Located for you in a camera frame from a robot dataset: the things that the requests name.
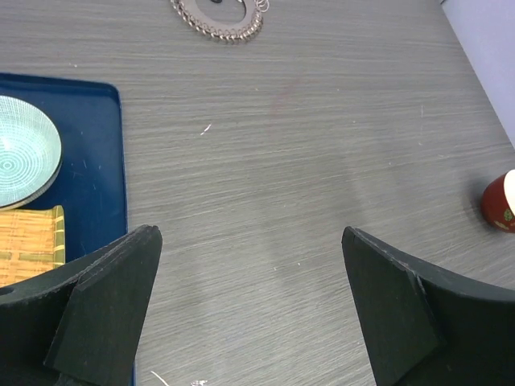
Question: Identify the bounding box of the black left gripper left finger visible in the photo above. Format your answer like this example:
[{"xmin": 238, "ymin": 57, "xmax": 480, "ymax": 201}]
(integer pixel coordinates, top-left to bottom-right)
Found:
[{"xmin": 1, "ymin": 225, "xmax": 163, "ymax": 385}]

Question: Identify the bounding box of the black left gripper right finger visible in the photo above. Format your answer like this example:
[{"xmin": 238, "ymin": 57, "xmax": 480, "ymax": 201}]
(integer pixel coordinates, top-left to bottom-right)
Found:
[{"xmin": 342, "ymin": 227, "xmax": 514, "ymax": 385}]

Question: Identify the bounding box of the yellow bamboo dish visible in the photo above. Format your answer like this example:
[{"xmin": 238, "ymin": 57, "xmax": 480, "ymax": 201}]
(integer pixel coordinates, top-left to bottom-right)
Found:
[{"xmin": 0, "ymin": 205, "xmax": 65, "ymax": 287}]

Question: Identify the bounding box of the red cup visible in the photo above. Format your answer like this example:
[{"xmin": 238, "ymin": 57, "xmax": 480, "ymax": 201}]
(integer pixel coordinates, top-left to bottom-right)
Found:
[{"xmin": 480, "ymin": 170, "xmax": 514, "ymax": 233}]

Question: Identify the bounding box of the teal patterned bowl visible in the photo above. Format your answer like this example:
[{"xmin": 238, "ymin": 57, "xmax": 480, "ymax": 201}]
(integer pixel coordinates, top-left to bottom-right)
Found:
[{"xmin": 1, "ymin": 95, "xmax": 63, "ymax": 210}]

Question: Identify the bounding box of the blue plastic tray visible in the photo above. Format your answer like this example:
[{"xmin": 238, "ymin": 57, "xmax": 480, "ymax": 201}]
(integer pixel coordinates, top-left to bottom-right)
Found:
[{"xmin": 1, "ymin": 73, "xmax": 128, "ymax": 261}]

